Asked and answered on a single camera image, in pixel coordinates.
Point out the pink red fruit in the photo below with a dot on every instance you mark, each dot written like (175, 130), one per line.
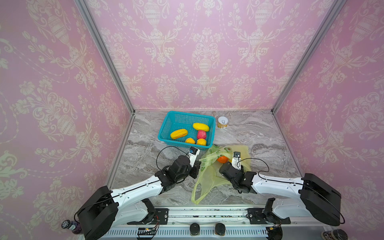
(201, 135)

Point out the ridged yellow-orange fruit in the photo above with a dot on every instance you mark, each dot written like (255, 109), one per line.
(178, 134)

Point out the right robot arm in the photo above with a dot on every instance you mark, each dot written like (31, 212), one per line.
(308, 196)

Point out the yellow lemon fruit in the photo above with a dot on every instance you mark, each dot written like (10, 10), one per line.
(201, 142)

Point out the teal plastic basket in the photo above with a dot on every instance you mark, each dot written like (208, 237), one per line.
(175, 121)

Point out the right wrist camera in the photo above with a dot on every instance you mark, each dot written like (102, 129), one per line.
(236, 161)

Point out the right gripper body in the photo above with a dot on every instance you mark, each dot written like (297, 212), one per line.
(226, 168)

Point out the black knob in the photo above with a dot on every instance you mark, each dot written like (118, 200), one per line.
(220, 229)
(195, 229)

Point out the left black knob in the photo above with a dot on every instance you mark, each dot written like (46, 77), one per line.
(195, 229)

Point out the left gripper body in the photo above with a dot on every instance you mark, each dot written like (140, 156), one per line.
(192, 171)

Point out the smooth yellow mango fruit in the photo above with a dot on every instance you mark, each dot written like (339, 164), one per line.
(201, 127)

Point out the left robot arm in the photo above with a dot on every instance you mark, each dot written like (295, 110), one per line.
(108, 208)

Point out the yellow drink can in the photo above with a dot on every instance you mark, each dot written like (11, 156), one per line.
(222, 122)

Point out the purple drink bottle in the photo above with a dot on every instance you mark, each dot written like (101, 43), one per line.
(73, 226)

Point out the dark jar bottom right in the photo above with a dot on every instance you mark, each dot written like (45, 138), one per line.
(337, 234)

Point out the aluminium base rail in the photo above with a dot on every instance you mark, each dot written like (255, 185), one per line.
(242, 222)

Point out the right black knob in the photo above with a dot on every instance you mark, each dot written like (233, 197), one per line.
(220, 229)

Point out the yellow-green plastic bag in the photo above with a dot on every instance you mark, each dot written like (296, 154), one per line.
(209, 176)

